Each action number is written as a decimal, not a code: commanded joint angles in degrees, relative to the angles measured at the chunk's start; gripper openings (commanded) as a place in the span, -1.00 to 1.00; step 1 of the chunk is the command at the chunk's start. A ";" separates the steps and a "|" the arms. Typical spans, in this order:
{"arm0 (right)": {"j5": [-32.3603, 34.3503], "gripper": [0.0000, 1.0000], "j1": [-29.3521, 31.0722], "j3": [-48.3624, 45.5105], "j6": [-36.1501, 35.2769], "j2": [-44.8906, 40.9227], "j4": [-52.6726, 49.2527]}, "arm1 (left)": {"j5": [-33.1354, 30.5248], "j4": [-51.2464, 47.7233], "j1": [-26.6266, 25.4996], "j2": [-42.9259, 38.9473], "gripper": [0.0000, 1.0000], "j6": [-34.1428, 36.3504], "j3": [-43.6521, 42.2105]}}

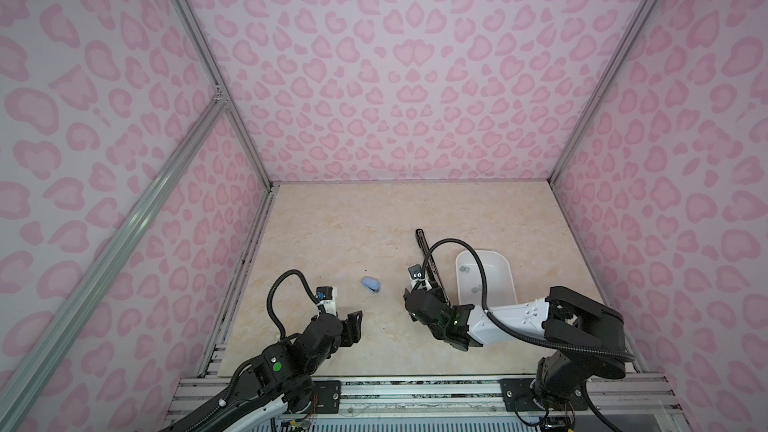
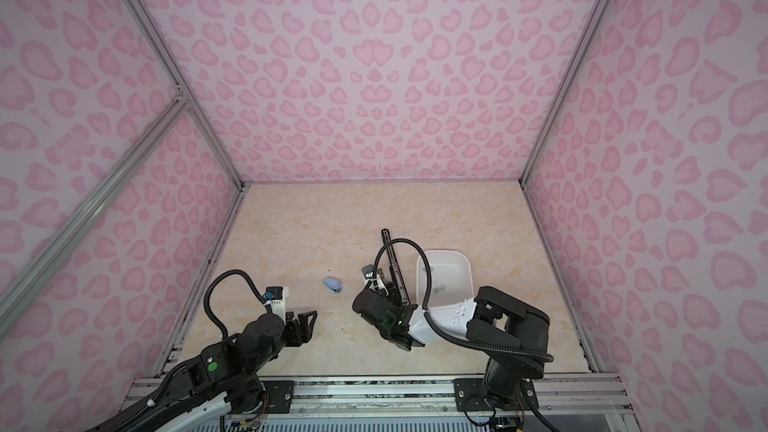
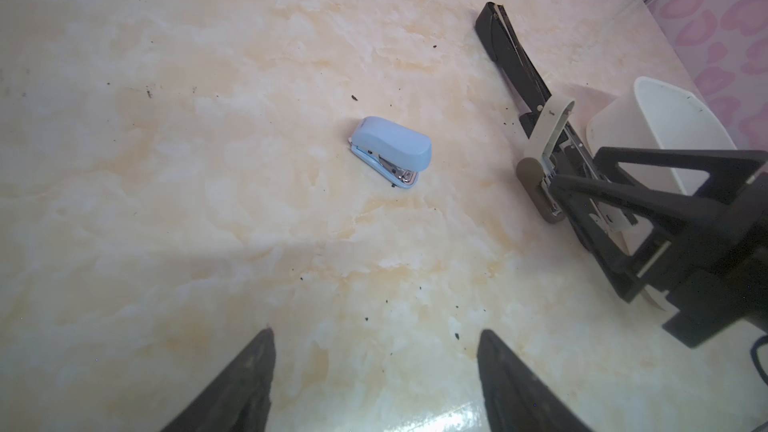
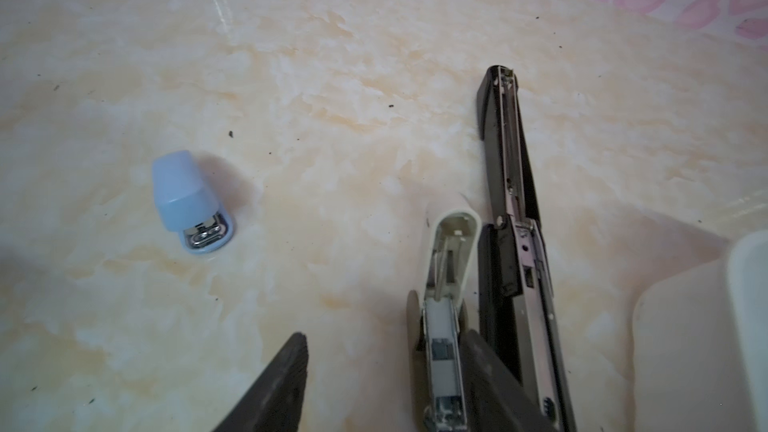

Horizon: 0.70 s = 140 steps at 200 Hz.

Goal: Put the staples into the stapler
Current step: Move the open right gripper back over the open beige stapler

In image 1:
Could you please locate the blue mini stapler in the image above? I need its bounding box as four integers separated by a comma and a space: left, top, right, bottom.
361, 277, 381, 294

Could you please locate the black stapler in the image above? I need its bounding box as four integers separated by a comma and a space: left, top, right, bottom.
415, 228, 450, 304

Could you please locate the white plastic bin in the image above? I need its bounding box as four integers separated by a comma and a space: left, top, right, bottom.
455, 250, 518, 308

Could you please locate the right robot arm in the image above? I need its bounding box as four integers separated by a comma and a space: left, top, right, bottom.
403, 286, 634, 411

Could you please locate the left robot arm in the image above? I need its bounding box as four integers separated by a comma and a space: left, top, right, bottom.
165, 311, 363, 431

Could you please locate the left mounting plate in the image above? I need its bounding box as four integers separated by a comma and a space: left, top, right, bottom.
300, 380, 342, 415

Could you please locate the mounting plate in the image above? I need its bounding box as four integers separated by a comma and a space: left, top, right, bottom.
300, 380, 342, 415
499, 378, 544, 413

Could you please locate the right mounting plate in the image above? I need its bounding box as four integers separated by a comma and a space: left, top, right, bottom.
499, 378, 544, 413

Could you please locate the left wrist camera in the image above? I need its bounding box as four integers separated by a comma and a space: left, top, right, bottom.
315, 286, 338, 316

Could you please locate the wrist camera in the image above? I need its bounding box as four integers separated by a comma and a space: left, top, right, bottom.
408, 264, 428, 290
315, 286, 338, 316

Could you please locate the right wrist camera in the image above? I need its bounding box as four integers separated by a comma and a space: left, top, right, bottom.
408, 264, 428, 290

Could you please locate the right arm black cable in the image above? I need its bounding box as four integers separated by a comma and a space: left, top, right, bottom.
419, 238, 636, 432

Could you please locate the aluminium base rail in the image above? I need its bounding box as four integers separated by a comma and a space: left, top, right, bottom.
163, 373, 691, 432

